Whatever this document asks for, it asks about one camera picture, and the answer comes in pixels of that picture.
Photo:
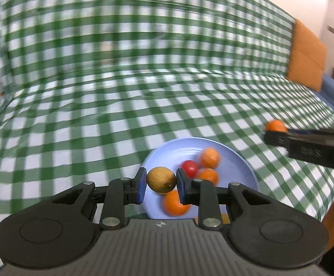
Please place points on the brown longan fruit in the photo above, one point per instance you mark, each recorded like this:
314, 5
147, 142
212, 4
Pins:
161, 179

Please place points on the green white checked cloth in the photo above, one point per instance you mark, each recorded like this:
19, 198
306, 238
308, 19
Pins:
126, 77

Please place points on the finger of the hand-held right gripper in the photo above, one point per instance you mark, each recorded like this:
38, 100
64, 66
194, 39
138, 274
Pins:
274, 138

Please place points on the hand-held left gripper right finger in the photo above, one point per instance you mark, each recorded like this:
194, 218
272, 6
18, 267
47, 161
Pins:
182, 187

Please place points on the orange cushion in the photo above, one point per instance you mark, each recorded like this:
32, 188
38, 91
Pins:
306, 57

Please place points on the plastic-wrapped orange mandarin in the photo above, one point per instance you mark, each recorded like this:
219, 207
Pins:
209, 176
276, 126

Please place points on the red tomato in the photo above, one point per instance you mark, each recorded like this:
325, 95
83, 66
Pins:
190, 168

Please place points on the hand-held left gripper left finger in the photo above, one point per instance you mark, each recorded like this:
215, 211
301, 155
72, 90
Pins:
141, 185

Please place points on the light blue plate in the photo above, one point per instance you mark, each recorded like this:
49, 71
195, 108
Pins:
236, 166

